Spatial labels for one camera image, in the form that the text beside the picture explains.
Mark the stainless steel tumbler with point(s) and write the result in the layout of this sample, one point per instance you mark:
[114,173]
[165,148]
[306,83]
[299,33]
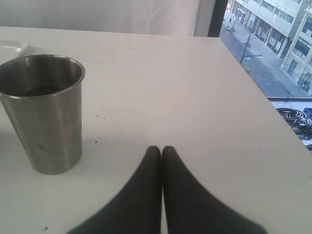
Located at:
[42,96]

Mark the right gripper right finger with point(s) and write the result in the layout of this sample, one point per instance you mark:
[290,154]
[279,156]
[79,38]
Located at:
[191,209]

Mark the dark window frame post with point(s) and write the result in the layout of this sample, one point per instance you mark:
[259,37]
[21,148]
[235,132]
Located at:
[217,18]

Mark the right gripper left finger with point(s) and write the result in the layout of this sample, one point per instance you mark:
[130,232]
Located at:
[136,209]

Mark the white rectangular tray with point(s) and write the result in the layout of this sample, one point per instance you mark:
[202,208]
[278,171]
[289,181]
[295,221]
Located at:
[12,49]

